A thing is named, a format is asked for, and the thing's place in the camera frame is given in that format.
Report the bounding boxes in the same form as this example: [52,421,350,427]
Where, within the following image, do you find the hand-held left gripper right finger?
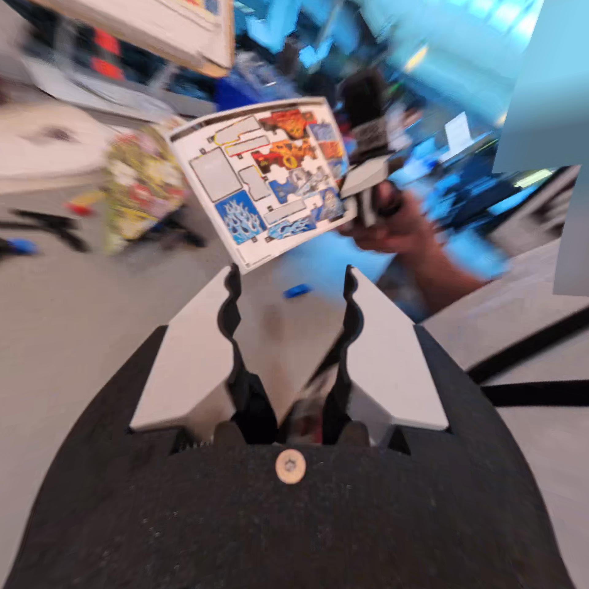
[322,264,449,445]

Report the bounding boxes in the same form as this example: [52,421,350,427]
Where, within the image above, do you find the person's right hand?
[337,179,443,255]

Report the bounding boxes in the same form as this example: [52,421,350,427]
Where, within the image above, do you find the black chest harness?
[467,306,589,408]

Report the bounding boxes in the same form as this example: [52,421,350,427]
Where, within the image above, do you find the lego sticker sheet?
[167,97,357,275]

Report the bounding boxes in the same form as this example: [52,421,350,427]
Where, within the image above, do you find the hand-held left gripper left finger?
[130,264,279,445]

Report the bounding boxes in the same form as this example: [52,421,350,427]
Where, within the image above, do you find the instruction board on stand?
[32,0,235,78]

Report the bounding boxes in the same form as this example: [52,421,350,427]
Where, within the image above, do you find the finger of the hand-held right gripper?
[357,185,380,228]
[339,156,393,200]

